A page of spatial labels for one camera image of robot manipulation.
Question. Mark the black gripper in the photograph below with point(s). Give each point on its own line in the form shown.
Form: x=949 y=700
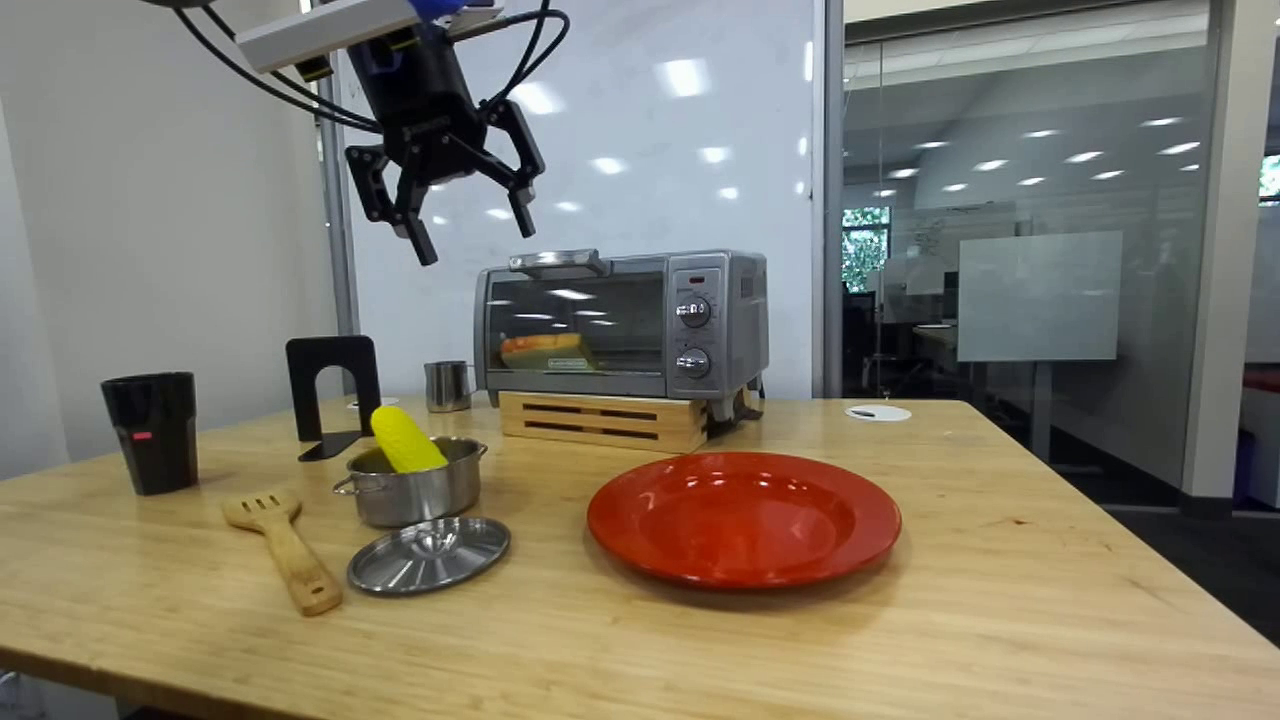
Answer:
x=422 y=104

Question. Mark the yellow corn cob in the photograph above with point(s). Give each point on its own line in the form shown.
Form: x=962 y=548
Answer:
x=406 y=442

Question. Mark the small steel pot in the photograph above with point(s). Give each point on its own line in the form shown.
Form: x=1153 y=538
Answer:
x=427 y=497

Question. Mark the steel pot lid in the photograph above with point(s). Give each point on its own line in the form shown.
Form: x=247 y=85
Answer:
x=427 y=569

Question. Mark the orange food inside toaster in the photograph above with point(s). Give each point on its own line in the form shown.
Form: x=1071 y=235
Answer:
x=541 y=350

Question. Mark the small steel cup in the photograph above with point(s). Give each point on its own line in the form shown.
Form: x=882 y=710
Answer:
x=449 y=384

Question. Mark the black metal bookend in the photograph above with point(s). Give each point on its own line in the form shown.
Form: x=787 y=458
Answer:
x=334 y=350

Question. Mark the wooden slatted stand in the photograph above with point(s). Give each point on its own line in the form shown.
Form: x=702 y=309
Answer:
x=512 y=420

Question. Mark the silver toaster oven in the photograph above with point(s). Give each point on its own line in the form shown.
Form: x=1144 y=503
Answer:
x=741 y=350

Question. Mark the black plastic cup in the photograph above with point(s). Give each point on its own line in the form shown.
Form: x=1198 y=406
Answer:
x=160 y=461

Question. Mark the wooden slotted spatula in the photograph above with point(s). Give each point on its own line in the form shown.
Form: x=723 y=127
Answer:
x=301 y=564

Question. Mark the red plate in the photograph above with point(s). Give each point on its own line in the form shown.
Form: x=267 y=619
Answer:
x=744 y=520

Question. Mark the white board behind glass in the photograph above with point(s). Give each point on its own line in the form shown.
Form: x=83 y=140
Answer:
x=1041 y=293

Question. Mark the white wrist camera blue mount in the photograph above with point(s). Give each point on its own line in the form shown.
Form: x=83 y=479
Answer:
x=320 y=31

